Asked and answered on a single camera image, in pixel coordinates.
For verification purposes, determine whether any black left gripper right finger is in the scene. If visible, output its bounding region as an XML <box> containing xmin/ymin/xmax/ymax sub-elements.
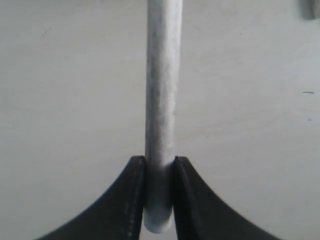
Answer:
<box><xmin>172</xmin><ymin>156</ymin><xmax>276</xmax><ymax>240</ymax></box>

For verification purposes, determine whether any wooden drumstick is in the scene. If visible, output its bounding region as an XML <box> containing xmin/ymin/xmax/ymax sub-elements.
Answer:
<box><xmin>298</xmin><ymin>0</ymin><xmax>319</xmax><ymax>21</ymax></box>
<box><xmin>143</xmin><ymin>0</ymin><xmax>183</xmax><ymax>234</ymax></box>

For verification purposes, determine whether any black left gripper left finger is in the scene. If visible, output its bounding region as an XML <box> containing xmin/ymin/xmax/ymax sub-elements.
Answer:
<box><xmin>41</xmin><ymin>156</ymin><xmax>146</xmax><ymax>240</ymax></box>

